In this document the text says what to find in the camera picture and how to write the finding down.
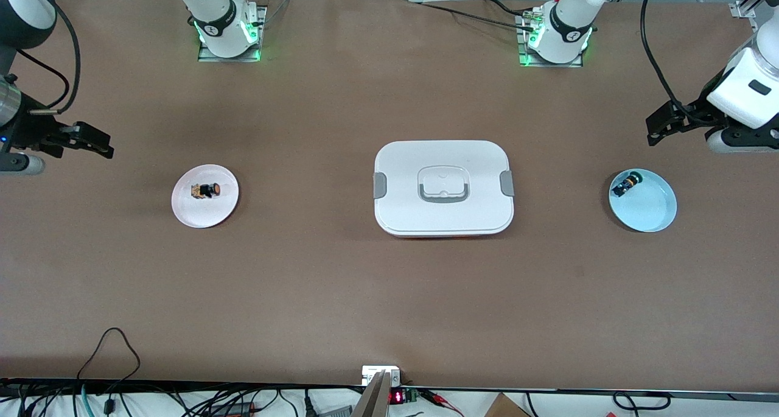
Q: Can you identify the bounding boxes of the light blue round plate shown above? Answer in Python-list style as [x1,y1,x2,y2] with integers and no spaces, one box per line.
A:
[609,168,677,233]

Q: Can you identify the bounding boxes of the pink round plate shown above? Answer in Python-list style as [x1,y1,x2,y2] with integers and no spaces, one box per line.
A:
[171,164,240,229]

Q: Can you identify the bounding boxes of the white lidded lunch box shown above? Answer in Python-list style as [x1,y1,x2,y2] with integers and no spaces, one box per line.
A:
[372,139,515,239]

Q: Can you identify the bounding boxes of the brown cardboard piece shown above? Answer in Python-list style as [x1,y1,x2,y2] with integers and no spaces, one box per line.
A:
[484,393,530,417]

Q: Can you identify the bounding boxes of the red clip leads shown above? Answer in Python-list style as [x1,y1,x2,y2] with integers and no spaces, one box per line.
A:
[423,390,464,415]

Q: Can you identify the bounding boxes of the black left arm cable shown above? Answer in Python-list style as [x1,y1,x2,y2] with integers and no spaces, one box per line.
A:
[640,0,713,122]

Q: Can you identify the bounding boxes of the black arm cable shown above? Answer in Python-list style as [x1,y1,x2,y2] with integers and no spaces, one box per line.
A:
[15,0,82,112]
[640,0,713,122]

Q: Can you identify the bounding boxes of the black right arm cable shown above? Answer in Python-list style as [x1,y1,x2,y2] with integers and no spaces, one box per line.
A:
[15,0,82,112]

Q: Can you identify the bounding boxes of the aluminium profile rail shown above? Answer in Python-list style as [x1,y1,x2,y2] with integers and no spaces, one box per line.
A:
[729,0,769,47]

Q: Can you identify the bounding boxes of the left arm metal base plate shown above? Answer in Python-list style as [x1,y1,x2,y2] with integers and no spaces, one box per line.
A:
[516,9,585,69]

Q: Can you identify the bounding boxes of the black looped cable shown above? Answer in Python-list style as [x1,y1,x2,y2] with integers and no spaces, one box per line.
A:
[75,327,142,399]

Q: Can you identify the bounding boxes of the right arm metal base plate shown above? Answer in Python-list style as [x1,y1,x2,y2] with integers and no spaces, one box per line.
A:
[197,6,267,63]

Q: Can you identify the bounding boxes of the black base power cable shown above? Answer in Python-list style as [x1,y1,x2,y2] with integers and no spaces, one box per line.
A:
[419,0,539,31]

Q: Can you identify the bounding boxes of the black coiled cable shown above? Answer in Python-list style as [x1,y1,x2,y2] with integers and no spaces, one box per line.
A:
[612,391,671,412]

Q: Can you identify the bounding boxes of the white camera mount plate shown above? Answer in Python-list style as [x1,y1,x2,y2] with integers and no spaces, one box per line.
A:
[362,365,402,387]

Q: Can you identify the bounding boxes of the grey camera mount pole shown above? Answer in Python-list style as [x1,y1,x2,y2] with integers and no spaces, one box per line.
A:
[350,371,393,417]

